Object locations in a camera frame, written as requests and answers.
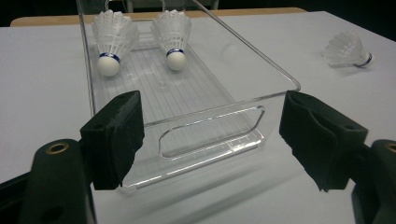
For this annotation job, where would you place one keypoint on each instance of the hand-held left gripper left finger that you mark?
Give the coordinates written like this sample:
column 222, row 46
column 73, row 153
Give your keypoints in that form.
column 112, row 140

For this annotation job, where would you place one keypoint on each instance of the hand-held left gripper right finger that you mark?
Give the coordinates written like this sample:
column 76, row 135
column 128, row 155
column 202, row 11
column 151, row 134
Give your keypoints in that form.
column 323, row 140

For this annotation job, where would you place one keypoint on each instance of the white feather shuttlecock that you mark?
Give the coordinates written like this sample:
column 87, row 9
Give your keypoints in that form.
column 176, row 59
column 345, row 49
column 108, row 65

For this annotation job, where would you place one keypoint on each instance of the clear plastic storage bin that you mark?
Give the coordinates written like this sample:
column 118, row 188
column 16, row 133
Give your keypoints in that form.
column 186, row 93

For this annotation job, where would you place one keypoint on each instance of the white table cover sheet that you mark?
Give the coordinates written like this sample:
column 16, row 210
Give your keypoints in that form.
column 233, row 202

